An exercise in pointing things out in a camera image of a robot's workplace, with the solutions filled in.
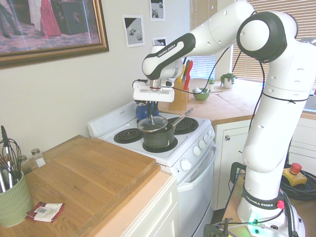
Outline green ceramic bowl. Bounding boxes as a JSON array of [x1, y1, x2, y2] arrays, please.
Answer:
[[192, 88, 212, 101]]

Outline black bar clamp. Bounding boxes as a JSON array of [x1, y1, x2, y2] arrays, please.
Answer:
[[203, 217, 235, 237], [231, 161, 247, 185]]

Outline red handled knife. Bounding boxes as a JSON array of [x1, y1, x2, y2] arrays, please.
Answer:
[[184, 60, 194, 91]]

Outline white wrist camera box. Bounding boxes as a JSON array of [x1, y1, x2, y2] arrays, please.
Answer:
[[161, 78, 176, 88]]

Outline glass pot lid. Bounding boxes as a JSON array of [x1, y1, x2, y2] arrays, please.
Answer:
[[137, 117, 169, 133]]

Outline black utensil handle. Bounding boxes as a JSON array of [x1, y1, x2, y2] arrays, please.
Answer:
[[0, 125, 9, 149]]

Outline grey photo print on wall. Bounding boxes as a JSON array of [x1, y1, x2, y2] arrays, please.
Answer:
[[149, 0, 165, 22], [121, 14, 146, 48], [152, 36, 167, 47]]

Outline green ribbed utensil holder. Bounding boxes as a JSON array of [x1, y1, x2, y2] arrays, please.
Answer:
[[0, 170, 34, 227]]

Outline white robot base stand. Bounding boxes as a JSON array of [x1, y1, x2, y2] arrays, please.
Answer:
[[212, 197, 306, 237]]

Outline glass spice jar white label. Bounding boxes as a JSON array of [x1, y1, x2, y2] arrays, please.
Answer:
[[31, 148, 46, 169]]

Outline white oven door handle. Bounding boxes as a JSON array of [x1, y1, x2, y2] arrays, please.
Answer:
[[176, 144, 219, 194]]

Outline wooden window blinds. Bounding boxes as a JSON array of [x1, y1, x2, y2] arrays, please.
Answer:
[[232, 0, 316, 83], [189, 0, 219, 80]]

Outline yellow emergency stop box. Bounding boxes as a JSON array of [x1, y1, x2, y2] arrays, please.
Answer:
[[282, 162, 307, 187]]

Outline large black coil burner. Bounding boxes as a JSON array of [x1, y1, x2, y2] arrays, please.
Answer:
[[167, 116, 199, 135]]

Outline red packet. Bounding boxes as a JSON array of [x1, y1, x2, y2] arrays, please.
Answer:
[[24, 201, 65, 223]]

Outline large wooden cutting board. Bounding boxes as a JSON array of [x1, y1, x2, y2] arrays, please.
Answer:
[[29, 134, 161, 235]]

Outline blue kettle with black handle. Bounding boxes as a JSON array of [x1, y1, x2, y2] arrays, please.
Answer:
[[135, 100, 160, 121]]

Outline black wire whisk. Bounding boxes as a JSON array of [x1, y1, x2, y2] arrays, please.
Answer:
[[0, 138, 23, 182]]

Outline bushy plant in white pot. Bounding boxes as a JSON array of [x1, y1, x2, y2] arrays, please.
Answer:
[[219, 73, 237, 89]]

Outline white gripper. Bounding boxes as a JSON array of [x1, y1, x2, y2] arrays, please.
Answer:
[[133, 82, 175, 125]]

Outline white door cabinet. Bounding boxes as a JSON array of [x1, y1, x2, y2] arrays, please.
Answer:
[[213, 118, 316, 210]]

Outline white packet with label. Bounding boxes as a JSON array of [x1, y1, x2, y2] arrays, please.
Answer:
[[33, 202, 64, 222]]

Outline white electric stove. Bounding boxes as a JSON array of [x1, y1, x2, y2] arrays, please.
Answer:
[[87, 101, 219, 237]]

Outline wooden knife block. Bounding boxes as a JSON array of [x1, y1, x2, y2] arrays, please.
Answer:
[[168, 81, 190, 111]]

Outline dark pot with steel handle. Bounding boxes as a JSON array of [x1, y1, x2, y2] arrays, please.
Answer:
[[142, 108, 194, 149]]

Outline coiled thick black cable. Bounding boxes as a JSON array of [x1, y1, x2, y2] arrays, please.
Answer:
[[281, 170, 316, 200]]

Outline gold framed painting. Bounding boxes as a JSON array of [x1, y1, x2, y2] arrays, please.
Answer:
[[0, 0, 110, 70]]

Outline white drawer cabinet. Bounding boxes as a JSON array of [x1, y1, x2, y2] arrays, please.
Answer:
[[106, 170, 180, 237]]

